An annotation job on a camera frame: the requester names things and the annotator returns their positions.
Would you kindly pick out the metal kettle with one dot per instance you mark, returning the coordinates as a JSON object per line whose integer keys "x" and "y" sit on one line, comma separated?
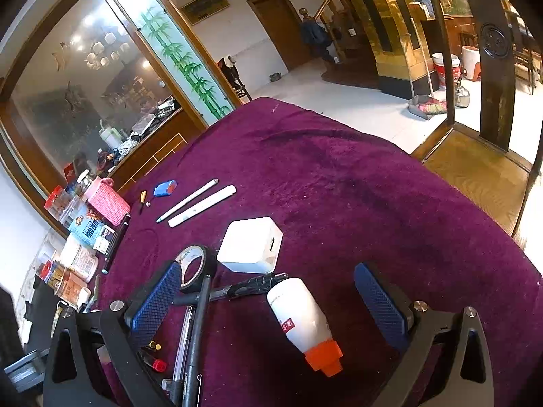
{"x": 462, "y": 97}

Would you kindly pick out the purple velvet tablecloth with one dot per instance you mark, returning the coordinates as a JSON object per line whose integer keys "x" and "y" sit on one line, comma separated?
{"x": 339, "y": 178}

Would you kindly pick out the bamboo painted glass panel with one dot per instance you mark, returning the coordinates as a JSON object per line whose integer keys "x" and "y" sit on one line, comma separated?
{"x": 178, "y": 46}

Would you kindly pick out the wooden staircase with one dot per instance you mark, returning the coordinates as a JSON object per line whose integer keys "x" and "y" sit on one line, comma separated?
{"x": 339, "y": 12}

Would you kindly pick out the framed wall picture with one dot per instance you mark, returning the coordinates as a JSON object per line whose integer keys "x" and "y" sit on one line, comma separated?
{"x": 205, "y": 6}

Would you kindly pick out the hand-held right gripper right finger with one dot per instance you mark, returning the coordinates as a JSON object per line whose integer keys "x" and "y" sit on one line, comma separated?
{"x": 382, "y": 305}

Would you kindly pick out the clear ballpoint pen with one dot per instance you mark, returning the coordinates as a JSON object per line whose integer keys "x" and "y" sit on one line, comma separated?
{"x": 184, "y": 347}

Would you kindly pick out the pink knit-sleeved bottle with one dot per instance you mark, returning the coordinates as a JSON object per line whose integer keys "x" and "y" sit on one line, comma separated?
{"x": 108, "y": 205}

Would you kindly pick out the white and green thermos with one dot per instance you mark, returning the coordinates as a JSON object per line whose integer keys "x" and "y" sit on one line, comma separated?
{"x": 111, "y": 136}

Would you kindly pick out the dark carved wooden chair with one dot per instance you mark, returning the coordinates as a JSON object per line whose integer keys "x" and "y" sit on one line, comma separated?
{"x": 494, "y": 72}

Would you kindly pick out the black tape roll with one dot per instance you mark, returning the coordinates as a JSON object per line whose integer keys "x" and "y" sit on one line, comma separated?
{"x": 210, "y": 263}

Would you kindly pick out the small chair with clothes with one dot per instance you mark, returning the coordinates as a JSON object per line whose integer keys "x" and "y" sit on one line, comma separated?
{"x": 231, "y": 77}

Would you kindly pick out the grey dustpan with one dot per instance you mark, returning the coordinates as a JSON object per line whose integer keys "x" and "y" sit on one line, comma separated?
{"x": 418, "y": 106}

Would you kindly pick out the black marker red cap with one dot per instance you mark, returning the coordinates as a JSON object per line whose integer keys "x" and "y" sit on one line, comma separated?
{"x": 158, "y": 364}

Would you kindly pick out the thin white stylus pen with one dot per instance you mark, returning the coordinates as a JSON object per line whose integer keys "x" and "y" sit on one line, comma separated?
{"x": 186, "y": 201}

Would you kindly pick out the thick white pen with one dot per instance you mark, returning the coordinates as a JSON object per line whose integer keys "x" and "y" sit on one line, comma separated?
{"x": 203, "y": 205}

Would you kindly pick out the red lid jar of sticks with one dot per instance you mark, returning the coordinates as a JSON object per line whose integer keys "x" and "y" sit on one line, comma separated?
{"x": 49, "y": 272}

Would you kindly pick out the white power adapter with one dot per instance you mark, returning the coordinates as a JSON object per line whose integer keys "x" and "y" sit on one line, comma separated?
{"x": 246, "y": 241}

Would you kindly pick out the tall clear jar red lid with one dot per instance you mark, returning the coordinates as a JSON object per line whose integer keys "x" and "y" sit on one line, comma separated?
{"x": 70, "y": 210}

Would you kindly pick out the wooden sideboard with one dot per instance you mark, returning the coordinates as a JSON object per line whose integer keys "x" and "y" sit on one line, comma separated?
{"x": 157, "y": 148}

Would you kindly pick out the broom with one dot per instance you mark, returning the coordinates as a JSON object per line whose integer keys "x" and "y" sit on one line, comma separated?
{"x": 435, "y": 106}

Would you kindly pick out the white glue bottle orange cap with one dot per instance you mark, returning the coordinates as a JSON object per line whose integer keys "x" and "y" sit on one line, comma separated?
{"x": 297, "y": 313}

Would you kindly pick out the wooden framed glass partition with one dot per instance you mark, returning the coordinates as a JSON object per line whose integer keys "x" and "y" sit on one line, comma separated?
{"x": 85, "y": 72}

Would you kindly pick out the black clip pen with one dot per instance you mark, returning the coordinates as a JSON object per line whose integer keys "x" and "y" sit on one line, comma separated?
{"x": 197, "y": 339}

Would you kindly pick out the blue lighter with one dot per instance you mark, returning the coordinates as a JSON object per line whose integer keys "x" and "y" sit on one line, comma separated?
{"x": 163, "y": 189}

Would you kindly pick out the black metal pen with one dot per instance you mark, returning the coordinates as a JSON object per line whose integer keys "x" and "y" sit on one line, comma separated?
{"x": 244, "y": 287}

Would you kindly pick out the golden pillar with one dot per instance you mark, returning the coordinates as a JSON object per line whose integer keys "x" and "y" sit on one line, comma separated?
{"x": 394, "y": 29}

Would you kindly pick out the small blue and white box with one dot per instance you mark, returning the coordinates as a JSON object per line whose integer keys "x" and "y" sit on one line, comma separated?
{"x": 104, "y": 241}

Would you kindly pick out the white and red bucket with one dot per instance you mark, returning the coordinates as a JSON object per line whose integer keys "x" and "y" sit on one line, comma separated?
{"x": 445, "y": 72}

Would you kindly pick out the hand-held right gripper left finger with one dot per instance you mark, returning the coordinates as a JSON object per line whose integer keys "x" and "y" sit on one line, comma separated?
{"x": 155, "y": 301}

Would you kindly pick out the brown wooden door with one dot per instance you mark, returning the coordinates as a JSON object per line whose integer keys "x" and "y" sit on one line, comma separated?
{"x": 280, "y": 29}

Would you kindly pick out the brown label jar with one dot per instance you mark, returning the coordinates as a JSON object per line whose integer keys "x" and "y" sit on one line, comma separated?
{"x": 70, "y": 286}

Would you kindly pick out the white plastic jar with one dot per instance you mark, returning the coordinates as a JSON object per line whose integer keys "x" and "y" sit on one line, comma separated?
{"x": 78, "y": 258}

